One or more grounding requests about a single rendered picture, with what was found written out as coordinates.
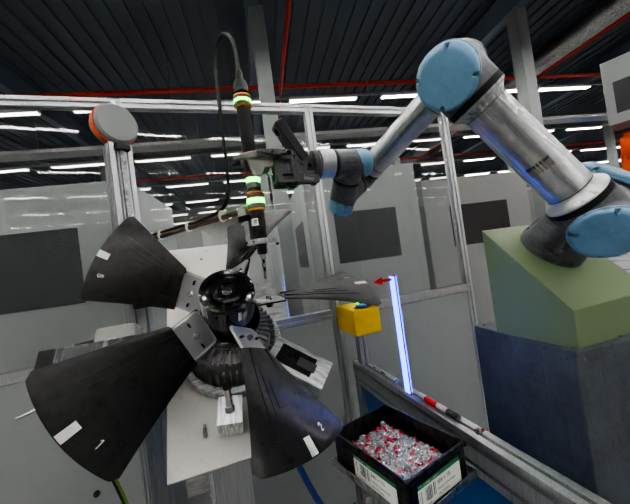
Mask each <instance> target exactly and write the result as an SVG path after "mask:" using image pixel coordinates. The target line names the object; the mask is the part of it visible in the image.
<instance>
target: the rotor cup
mask: <svg viewBox="0 0 630 504"><path fill-rule="evenodd" d="M225 287H230V288H231V289H232V293H231V294H229V295H225V294H223V293H222V290H223V288H225ZM198 299H199V303H200V308H201V316H202V317H203V319H204V320H205V322H206V323H207V325H208V326H209V328H210V329H211V331H212V332H213V334H214V335H215V337H216V339H217V341H216V343H215V344H214V345H213V346H216V347H220V348H233V347H237V344H236V342H235V341H234V339H233V337H232V335H231V334H230V332H229V330H228V328H227V326H238V327H245V328H251V329H253V330H254V331H255V332H257V330H258V327H259V323H260V312H259V309H258V307H257V305H256V304H255V286H254V284H253V282H252V280H251V279H250V277H249V276H247V275H246V274H244V273H243V272H240V271H237V270H221V271H217V272H215V273H212V274H211V275H209V276H208V277H206V278H205V279H204V281H203V282H202V283H201V285H200V287H199V291H198ZM204 309H205V310H206V311H207V316H208V319H207V318H206V317H205V313H204ZM240 312H242V320H240V321H239V318H238V313H240Z"/></svg>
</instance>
